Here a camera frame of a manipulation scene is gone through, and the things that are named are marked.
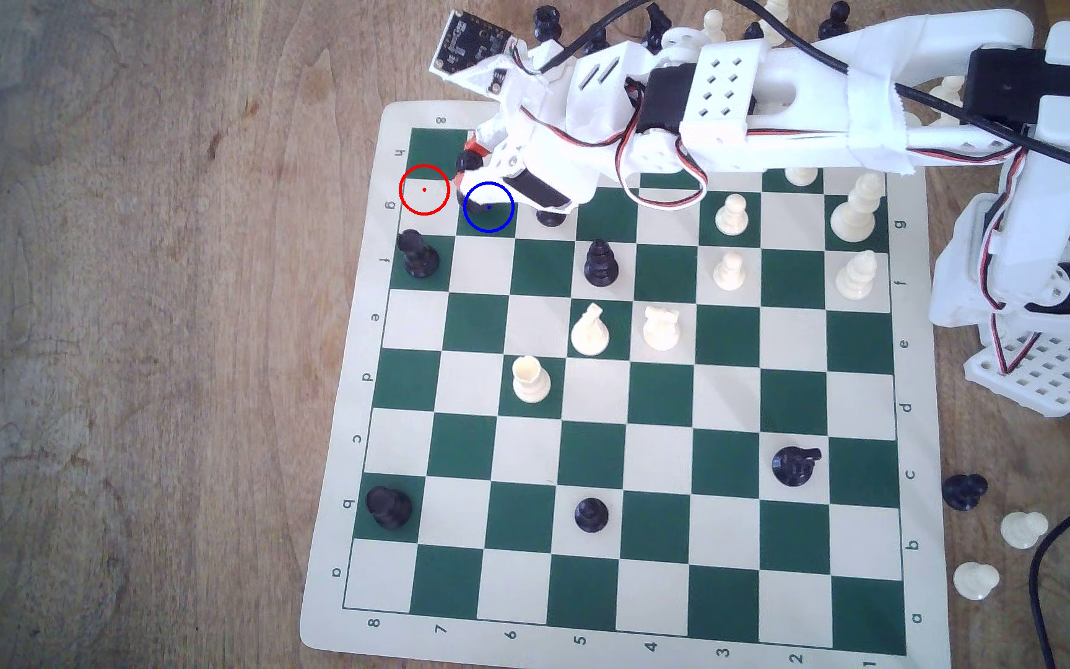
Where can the white chess pawn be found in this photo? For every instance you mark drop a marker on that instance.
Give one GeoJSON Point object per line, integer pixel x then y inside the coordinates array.
{"type": "Point", "coordinates": [731, 216]}
{"type": "Point", "coordinates": [530, 381]}
{"type": "Point", "coordinates": [730, 271]}

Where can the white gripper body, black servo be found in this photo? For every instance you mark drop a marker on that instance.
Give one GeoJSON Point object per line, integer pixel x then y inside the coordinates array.
{"type": "Point", "coordinates": [536, 188]}

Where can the white chess piece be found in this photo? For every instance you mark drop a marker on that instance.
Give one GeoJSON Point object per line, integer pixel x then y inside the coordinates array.
{"type": "Point", "coordinates": [776, 11]}
{"type": "Point", "coordinates": [974, 581]}
{"type": "Point", "coordinates": [801, 176]}
{"type": "Point", "coordinates": [1023, 529]}
{"type": "Point", "coordinates": [944, 95]}
{"type": "Point", "coordinates": [713, 23]}

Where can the black chess knight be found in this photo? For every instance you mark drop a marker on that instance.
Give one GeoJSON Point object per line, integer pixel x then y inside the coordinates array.
{"type": "Point", "coordinates": [793, 465]}

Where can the camera circuit board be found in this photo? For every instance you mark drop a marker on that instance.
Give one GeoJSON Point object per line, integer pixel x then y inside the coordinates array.
{"type": "Point", "coordinates": [465, 42]}

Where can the white chess queen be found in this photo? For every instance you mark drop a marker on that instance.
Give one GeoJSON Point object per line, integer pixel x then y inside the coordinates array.
{"type": "Point", "coordinates": [855, 214]}

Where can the black chess pawn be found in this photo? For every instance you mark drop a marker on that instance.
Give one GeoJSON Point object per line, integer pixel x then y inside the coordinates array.
{"type": "Point", "coordinates": [601, 263]}
{"type": "Point", "coordinates": [592, 514]}

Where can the black chess rook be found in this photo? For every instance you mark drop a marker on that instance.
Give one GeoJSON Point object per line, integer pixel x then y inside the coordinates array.
{"type": "Point", "coordinates": [388, 507]}

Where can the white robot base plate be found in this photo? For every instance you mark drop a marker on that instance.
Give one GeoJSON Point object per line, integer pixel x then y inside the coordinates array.
{"type": "Point", "coordinates": [1041, 376]}

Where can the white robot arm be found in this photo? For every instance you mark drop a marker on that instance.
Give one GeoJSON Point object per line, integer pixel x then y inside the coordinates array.
{"type": "Point", "coordinates": [814, 84]}

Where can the white chess rook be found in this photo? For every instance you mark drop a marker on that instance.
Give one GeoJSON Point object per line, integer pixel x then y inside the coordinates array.
{"type": "Point", "coordinates": [661, 329]}

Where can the black chess bishop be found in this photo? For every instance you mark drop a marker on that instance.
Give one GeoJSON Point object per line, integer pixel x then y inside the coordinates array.
{"type": "Point", "coordinates": [419, 254]}

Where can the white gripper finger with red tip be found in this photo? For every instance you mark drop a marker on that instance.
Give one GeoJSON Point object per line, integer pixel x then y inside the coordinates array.
{"type": "Point", "coordinates": [505, 171]}
{"type": "Point", "coordinates": [509, 137]}

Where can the green and white chess mat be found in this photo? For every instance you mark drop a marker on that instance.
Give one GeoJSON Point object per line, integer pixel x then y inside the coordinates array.
{"type": "Point", "coordinates": [516, 446]}

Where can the white chess bishop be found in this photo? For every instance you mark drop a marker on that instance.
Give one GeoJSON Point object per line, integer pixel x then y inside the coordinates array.
{"type": "Point", "coordinates": [857, 277]}

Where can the white chess knight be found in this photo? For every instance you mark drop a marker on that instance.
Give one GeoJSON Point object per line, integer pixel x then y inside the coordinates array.
{"type": "Point", "coordinates": [590, 332]}

